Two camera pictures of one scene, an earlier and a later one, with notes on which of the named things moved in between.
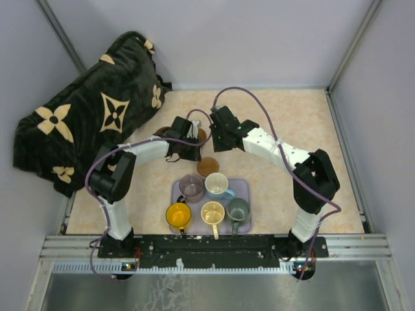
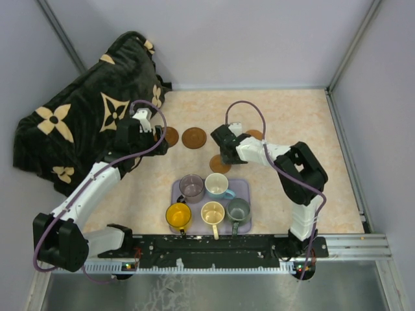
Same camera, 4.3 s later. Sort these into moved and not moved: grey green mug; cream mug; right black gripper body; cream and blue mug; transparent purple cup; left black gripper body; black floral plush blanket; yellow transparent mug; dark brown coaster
Moved: left black gripper body; dark brown coaster; right black gripper body
Not moved: transparent purple cup; black floral plush blanket; yellow transparent mug; cream and blue mug; cream mug; grey green mug
